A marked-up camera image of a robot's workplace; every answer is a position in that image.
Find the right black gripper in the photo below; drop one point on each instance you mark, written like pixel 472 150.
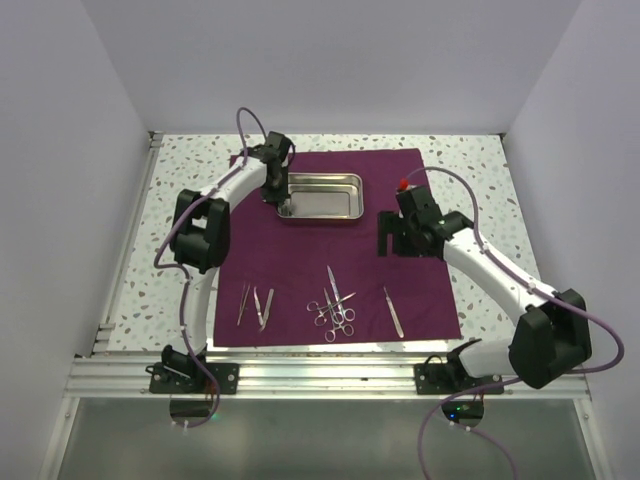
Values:
pixel 389 222

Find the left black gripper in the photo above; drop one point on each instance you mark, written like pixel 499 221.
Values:
pixel 279 197

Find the steel instrument tray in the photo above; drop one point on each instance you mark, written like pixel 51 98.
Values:
pixel 326 197

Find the steel surgical scissors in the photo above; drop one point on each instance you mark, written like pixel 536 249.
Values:
pixel 347 313

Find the steel forceps tweezers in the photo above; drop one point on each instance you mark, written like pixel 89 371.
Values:
pixel 242 305

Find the steel hemostat forceps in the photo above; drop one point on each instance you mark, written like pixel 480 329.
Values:
pixel 339 323
pixel 321 310

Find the curved tip steel tweezers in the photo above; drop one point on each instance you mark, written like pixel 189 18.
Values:
pixel 263 310

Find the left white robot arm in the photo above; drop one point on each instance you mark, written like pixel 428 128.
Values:
pixel 199 240

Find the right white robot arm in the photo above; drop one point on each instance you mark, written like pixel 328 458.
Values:
pixel 551 335

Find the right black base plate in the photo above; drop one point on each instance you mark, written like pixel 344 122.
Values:
pixel 439 375

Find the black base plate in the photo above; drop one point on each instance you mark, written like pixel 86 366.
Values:
pixel 439 375
pixel 220 377

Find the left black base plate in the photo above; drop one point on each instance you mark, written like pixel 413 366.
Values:
pixel 220 377

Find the aluminium frame rail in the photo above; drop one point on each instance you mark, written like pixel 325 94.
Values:
pixel 349 411

